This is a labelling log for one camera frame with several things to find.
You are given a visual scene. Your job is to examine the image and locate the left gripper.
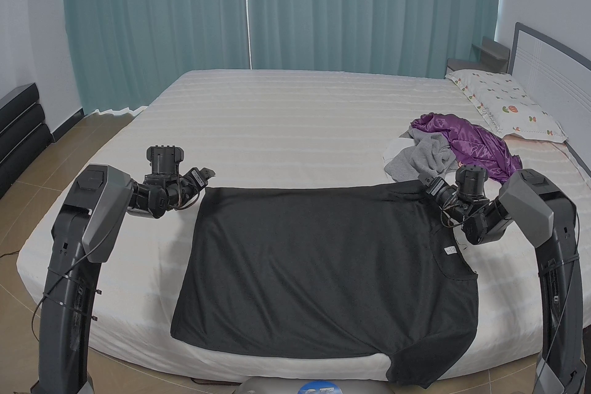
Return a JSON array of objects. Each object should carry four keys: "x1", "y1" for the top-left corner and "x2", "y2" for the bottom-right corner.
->
[{"x1": 179, "y1": 167, "x2": 218, "y2": 202}]

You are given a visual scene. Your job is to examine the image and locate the purple satin garment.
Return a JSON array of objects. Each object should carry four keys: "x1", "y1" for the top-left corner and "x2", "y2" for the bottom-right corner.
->
[{"x1": 411, "y1": 113, "x2": 524, "y2": 185}]

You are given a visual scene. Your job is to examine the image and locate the bed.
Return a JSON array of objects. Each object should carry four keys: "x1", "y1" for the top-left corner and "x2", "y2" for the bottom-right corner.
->
[{"x1": 16, "y1": 22, "x2": 591, "y2": 386}]

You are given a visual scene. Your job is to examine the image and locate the grey bedside table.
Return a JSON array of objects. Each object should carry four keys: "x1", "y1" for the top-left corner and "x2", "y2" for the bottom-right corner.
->
[{"x1": 445, "y1": 37, "x2": 511, "y2": 74}]

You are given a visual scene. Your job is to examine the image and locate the black chest of drawers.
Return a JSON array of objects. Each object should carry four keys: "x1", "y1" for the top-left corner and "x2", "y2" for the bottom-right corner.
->
[{"x1": 0, "y1": 83, "x2": 52, "y2": 199}]

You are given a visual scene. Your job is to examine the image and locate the white garment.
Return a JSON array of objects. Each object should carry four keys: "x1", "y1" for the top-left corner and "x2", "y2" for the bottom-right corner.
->
[{"x1": 382, "y1": 138, "x2": 418, "y2": 164}]

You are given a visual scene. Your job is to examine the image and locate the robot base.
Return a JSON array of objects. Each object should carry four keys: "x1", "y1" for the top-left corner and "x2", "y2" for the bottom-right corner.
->
[{"x1": 233, "y1": 376, "x2": 388, "y2": 394}]

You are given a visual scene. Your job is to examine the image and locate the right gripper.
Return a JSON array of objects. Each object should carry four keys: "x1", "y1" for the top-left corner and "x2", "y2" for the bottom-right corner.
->
[{"x1": 425, "y1": 174, "x2": 456, "y2": 205}]

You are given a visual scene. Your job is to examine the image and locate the white printed pillow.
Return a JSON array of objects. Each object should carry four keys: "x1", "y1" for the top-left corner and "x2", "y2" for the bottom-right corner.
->
[{"x1": 445, "y1": 69, "x2": 569, "y2": 145}]

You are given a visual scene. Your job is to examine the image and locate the grey garment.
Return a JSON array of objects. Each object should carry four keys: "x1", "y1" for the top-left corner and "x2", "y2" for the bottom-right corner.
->
[{"x1": 384, "y1": 131, "x2": 458, "y2": 183}]

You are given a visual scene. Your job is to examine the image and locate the black T-shirt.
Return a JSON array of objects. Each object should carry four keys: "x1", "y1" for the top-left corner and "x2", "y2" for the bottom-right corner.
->
[{"x1": 170, "y1": 180, "x2": 480, "y2": 386}]

